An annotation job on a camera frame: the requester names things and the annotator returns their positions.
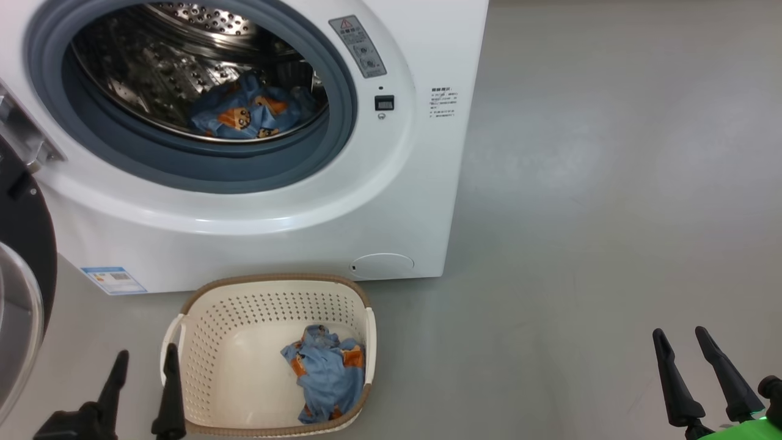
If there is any grey warning sticker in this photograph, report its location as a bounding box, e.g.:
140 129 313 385
329 15 387 79

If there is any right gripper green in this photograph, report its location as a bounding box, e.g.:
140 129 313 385
652 326 782 440

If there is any steel washer drum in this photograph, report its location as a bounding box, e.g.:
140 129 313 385
70 0 331 144

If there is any blue cartoon print garment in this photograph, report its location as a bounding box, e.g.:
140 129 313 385
280 324 366 425
188 72 318 140

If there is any round drain filter cover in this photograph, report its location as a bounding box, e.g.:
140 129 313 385
350 253 415 281

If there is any blue energy label sticker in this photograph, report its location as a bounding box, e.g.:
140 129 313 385
81 266 148 296

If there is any white front-load washing machine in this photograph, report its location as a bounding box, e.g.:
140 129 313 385
0 0 489 296

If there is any washer drum opening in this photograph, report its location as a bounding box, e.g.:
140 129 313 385
24 0 358 195

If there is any cream perforated laundry basket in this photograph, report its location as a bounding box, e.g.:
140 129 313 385
160 274 377 438

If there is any dark round washer door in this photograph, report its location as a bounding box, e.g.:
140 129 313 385
0 131 59 409

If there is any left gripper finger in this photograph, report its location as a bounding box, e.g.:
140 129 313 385
97 350 130 422
152 343 187 440

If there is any metal door hinge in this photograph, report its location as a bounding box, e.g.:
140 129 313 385
0 82 65 175

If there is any printed text sticker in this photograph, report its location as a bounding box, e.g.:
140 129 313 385
429 87 459 119

